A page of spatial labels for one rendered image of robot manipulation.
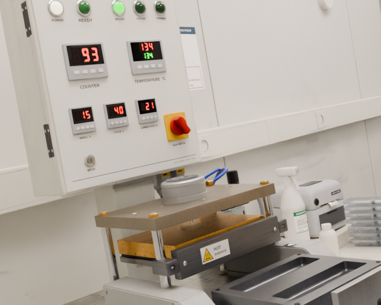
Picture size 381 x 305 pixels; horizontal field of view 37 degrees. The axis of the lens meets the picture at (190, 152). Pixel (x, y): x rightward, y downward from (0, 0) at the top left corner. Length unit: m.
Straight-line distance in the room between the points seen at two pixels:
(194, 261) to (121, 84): 0.39
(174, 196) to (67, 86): 0.28
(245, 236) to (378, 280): 0.26
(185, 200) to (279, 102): 1.39
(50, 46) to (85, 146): 0.19
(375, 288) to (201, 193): 0.34
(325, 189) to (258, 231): 1.00
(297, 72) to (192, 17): 0.68
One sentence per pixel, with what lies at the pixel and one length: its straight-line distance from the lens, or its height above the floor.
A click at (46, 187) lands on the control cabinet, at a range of 1.08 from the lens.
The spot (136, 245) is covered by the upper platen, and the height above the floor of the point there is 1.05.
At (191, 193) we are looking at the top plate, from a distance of 0.96.
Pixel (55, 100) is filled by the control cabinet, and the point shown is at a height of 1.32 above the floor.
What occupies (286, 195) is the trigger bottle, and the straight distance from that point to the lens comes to 1.86.
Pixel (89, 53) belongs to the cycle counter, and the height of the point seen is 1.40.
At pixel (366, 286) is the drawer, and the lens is 0.77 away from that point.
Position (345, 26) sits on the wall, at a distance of 2.96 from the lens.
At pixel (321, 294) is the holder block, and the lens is 0.77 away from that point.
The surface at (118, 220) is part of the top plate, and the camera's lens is 0.94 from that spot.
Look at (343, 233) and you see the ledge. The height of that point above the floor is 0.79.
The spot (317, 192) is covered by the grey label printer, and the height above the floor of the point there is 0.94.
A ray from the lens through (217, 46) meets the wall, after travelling 2.03.
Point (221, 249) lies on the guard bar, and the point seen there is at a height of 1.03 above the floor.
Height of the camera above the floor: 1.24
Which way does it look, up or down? 3 degrees down
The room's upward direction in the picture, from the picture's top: 10 degrees counter-clockwise
